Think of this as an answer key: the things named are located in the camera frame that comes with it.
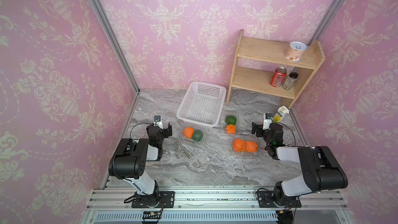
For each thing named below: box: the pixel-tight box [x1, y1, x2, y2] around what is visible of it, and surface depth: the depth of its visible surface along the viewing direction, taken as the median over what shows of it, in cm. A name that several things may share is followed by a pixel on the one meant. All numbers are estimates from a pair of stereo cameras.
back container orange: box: [225, 123, 236, 135], surface depth 97 cm
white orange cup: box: [285, 41, 308, 62], surface depth 74 cm
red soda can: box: [269, 65, 287, 88], surface depth 89 cm
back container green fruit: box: [224, 115, 237, 125], surface depth 100 cm
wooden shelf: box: [225, 29, 326, 110], surface depth 86 cm
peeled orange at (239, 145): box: [232, 138, 247, 152], surface depth 89 cm
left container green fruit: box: [192, 129, 204, 142], surface depth 93 cm
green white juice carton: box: [273, 105, 290, 123], surface depth 96 cm
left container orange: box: [183, 127, 195, 139], surface depth 94 cm
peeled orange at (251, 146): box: [244, 140, 259, 153], surface depth 88 cm
